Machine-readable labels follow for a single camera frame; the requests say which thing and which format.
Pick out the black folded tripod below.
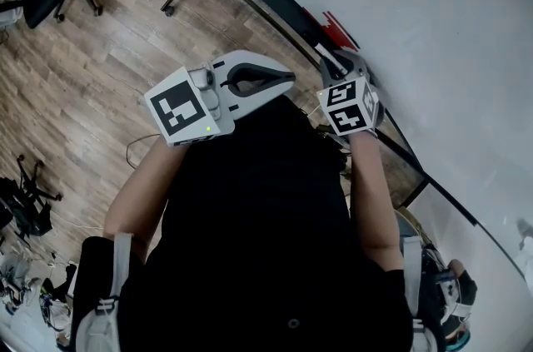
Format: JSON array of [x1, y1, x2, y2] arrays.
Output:
[[0, 153, 64, 240]]

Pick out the device with cables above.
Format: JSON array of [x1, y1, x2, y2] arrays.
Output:
[[419, 244, 480, 352]]

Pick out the large white whiteboard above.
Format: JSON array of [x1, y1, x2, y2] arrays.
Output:
[[198, 0, 533, 352]]

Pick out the red whiteboard eraser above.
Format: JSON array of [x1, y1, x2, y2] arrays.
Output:
[[302, 7, 361, 52]]

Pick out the white shoulder strap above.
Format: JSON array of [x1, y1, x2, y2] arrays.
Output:
[[398, 236, 439, 352], [69, 232, 135, 352]]

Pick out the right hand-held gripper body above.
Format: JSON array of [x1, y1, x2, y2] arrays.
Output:
[[316, 69, 386, 138]]

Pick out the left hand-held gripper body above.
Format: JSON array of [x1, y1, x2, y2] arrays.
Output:
[[144, 58, 236, 148]]

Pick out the white right shoulder strap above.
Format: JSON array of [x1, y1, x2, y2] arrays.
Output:
[[398, 236, 439, 352]]

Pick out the person's black clothing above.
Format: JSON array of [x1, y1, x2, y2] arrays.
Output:
[[72, 92, 417, 352]]

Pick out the white left shoulder strap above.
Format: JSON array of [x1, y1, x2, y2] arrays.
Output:
[[69, 232, 135, 352]]

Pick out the white whiteboard marker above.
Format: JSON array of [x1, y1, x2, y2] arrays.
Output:
[[312, 43, 348, 76]]

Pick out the pile of cables and clutter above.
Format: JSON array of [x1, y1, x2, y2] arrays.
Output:
[[0, 248, 78, 350]]

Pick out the person's left forearm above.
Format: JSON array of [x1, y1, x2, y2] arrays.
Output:
[[102, 136, 189, 250]]

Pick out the thin floor cable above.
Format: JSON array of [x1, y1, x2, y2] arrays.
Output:
[[125, 132, 162, 173]]

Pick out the person's right forearm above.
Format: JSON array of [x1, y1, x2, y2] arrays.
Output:
[[348, 130, 406, 273]]

